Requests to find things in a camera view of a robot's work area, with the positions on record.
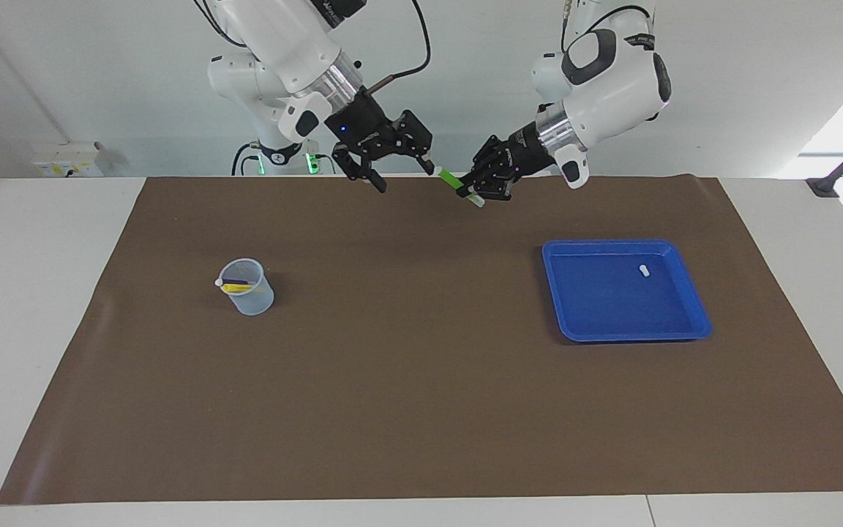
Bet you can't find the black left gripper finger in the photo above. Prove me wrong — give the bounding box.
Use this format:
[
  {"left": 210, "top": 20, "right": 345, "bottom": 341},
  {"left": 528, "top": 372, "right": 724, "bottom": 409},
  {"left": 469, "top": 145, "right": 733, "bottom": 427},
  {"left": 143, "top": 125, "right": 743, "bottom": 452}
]
[
  {"left": 468, "top": 181, "right": 514, "bottom": 203},
  {"left": 463, "top": 135, "right": 510, "bottom": 189}
]

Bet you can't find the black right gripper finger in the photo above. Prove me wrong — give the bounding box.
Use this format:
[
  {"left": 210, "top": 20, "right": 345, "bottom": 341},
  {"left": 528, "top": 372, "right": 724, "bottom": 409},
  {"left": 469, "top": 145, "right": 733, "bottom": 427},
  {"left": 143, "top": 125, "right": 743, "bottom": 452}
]
[
  {"left": 391, "top": 109, "right": 438, "bottom": 176},
  {"left": 331, "top": 142, "right": 389, "bottom": 195}
]

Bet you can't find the green pen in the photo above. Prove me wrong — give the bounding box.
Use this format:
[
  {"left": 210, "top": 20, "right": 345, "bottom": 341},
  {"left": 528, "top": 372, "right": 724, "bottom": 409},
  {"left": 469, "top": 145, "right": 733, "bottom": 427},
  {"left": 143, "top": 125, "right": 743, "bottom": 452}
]
[{"left": 432, "top": 167, "right": 486, "bottom": 208}]

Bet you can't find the blue plastic tray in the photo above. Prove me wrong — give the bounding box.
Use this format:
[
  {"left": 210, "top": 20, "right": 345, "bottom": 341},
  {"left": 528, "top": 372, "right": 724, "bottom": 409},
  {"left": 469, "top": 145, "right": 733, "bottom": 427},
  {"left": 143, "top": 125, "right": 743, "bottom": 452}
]
[{"left": 542, "top": 239, "right": 713, "bottom": 343}]

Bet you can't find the translucent plastic cup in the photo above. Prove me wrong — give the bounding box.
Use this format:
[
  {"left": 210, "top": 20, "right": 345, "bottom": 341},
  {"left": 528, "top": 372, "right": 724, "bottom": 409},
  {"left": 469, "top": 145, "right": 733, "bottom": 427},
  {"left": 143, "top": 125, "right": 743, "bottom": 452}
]
[{"left": 217, "top": 258, "right": 275, "bottom": 316}]

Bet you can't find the brown table mat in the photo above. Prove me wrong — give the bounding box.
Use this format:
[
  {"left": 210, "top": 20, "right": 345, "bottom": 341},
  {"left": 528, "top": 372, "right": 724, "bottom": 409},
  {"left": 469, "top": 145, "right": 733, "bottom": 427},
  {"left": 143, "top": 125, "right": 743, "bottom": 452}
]
[{"left": 0, "top": 174, "right": 843, "bottom": 506}]

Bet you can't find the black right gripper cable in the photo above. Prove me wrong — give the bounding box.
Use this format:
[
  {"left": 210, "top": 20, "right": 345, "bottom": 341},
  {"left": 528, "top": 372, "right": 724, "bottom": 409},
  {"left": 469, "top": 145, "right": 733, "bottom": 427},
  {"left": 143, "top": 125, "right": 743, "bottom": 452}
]
[{"left": 359, "top": 0, "right": 433, "bottom": 94}]

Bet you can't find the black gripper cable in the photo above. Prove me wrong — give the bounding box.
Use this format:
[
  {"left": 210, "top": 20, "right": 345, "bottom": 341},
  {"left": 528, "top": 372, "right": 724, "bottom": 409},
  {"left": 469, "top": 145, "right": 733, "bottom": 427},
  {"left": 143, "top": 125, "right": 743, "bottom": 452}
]
[
  {"left": 359, "top": 0, "right": 433, "bottom": 94},
  {"left": 559, "top": 0, "right": 658, "bottom": 53}
]

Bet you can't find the black base power cable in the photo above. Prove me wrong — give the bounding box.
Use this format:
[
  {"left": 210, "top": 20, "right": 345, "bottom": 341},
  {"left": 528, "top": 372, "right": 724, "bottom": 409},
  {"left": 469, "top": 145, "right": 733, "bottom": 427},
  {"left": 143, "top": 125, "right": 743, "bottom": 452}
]
[{"left": 231, "top": 143, "right": 261, "bottom": 176}]

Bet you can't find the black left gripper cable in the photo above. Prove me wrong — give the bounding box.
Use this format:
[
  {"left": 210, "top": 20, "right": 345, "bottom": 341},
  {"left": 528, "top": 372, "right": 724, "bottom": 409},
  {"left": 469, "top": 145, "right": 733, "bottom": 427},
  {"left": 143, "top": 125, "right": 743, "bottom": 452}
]
[{"left": 559, "top": 0, "right": 658, "bottom": 53}]

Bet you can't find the white wall socket box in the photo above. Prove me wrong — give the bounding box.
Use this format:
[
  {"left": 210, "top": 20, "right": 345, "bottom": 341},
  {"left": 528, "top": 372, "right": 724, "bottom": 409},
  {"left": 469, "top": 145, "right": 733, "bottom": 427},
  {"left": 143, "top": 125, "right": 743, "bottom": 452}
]
[{"left": 31, "top": 143, "right": 104, "bottom": 178}]

